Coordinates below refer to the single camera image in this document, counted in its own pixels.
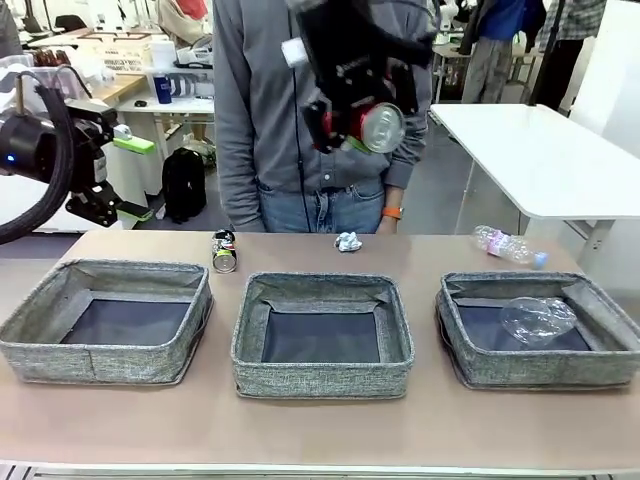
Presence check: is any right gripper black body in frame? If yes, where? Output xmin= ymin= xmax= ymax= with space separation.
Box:
xmin=293 ymin=0 xmax=402 ymax=109

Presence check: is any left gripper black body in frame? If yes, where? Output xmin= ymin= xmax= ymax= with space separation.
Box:
xmin=0 ymin=105 xmax=109 ymax=195

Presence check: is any red Coca-Cola can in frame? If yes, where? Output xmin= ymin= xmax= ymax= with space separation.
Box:
xmin=324 ymin=102 xmax=407 ymax=154

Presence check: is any black Pepsi can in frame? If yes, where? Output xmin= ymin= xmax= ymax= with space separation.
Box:
xmin=212 ymin=228 xmax=239 ymax=274

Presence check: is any clear bottle with pink label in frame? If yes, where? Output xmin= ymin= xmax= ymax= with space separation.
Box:
xmin=472 ymin=224 xmax=550 ymax=269

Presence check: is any crushed clear plastic cup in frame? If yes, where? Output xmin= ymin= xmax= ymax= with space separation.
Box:
xmin=500 ymin=296 xmax=578 ymax=346

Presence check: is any person's right forearm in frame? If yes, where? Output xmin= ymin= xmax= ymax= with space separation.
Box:
xmin=213 ymin=114 xmax=266 ymax=234

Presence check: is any person's left forearm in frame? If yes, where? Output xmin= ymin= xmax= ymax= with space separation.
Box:
xmin=382 ymin=114 xmax=432 ymax=207

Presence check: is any wooden desk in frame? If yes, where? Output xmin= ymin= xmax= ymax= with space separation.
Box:
xmin=74 ymin=73 xmax=147 ymax=109

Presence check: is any white desk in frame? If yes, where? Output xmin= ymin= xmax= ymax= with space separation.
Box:
xmin=117 ymin=95 xmax=216 ymax=151

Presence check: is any person in grey shirt, jeans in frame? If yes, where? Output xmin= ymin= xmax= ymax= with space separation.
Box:
xmin=212 ymin=0 xmax=434 ymax=235

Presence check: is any dark blue tumbler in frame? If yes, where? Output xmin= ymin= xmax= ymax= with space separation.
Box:
xmin=153 ymin=74 xmax=174 ymax=105

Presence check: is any black backpack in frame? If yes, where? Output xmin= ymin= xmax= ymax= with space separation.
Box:
xmin=160 ymin=147 xmax=208 ymax=225

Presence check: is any clear plastic storage box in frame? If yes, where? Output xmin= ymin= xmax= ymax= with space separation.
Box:
xmin=29 ymin=63 xmax=96 ymax=101

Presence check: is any white humanoid robot figure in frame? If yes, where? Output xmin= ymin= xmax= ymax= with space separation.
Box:
xmin=437 ymin=0 xmax=474 ymax=34

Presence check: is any white plastic jug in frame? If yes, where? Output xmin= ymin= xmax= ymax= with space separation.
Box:
xmin=148 ymin=38 xmax=178 ymax=71

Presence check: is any background person in blue jacket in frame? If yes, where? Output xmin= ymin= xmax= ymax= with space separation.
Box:
xmin=457 ymin=0 xmax=547 ymax=105

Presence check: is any background person in dark grey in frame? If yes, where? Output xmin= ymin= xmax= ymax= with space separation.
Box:
xmin=0 ymin=0 xmax=25 ymax=57

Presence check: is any crumpled white paper ball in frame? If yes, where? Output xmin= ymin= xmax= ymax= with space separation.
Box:
xmin=333 ymin=231 xmax=364 ymax=254

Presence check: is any background person in beige coat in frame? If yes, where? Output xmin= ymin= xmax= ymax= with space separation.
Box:
xmin=158 ymin=0 xmax=214 ymax=49

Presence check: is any grey fabric basket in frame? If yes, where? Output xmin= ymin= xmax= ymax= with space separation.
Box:
xmin=434 ymin=271 xmax=640 ymax=391
xmin=0 ymin=258 xmax=215 ymax=386
xmin=230 ymin=272 xmax=417 ymax=400

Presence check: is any background person in plaid shirt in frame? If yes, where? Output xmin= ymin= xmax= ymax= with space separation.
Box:
xmin=529 ymin=0 xmax=607 ymax=109

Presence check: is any left arm black cable sleeve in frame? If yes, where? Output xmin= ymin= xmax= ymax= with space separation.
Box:
xmin=0 ymin=84 xmax=77 ymax=246

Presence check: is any arm black cable sleeve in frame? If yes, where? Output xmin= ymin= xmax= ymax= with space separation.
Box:
xmin=0 ymin=84 xmax=77 ymax=246
xmin=369 ymin=0 xmax=441 ymax=70

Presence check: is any thin black hanging cable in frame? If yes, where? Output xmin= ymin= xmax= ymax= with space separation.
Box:
xmin=292 ymin=59 xmax=310 ymax=235

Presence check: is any right arm black cable sleeve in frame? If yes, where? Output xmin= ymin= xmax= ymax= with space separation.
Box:
xmin=369 ymin=0 xmax=441 ymax=70

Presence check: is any right wrist camera white housing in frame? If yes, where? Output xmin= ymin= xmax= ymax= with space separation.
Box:
xmin=281 ymin=38 xmax=311 ymax=67

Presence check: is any aluminium table frame rail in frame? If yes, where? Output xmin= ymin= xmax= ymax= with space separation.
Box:
xmin=0 ymin=462 xmax=640 ymax=480

